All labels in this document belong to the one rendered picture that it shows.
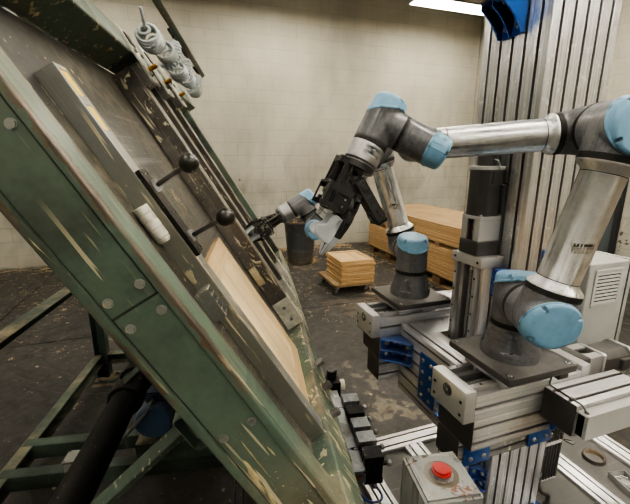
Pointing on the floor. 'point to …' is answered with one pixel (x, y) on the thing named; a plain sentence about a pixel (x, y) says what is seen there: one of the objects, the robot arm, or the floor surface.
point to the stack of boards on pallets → (449, 228)
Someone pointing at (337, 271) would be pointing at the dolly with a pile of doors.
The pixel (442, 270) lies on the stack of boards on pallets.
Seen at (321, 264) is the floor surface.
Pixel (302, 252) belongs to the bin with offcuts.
